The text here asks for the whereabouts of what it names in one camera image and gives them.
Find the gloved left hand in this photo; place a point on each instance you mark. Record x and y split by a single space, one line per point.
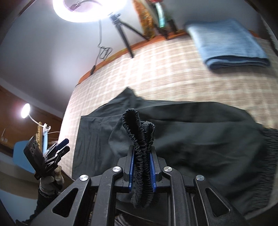
52 184

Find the white ring light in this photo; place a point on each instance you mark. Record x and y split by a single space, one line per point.
87 11

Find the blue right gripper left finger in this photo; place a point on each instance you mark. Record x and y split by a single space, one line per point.
129 168

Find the folded blue towel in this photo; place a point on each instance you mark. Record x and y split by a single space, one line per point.
226 43

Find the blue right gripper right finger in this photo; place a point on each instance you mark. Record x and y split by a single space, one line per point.
155 170

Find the dark green pants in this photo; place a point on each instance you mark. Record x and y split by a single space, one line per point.
223 143

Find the checkered beige bed cover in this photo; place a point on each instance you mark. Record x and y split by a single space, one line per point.
173 70

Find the white clip desk lamp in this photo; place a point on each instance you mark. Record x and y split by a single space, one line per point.
45 128

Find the hanging colourful clothes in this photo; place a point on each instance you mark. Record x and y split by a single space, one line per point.
154 18

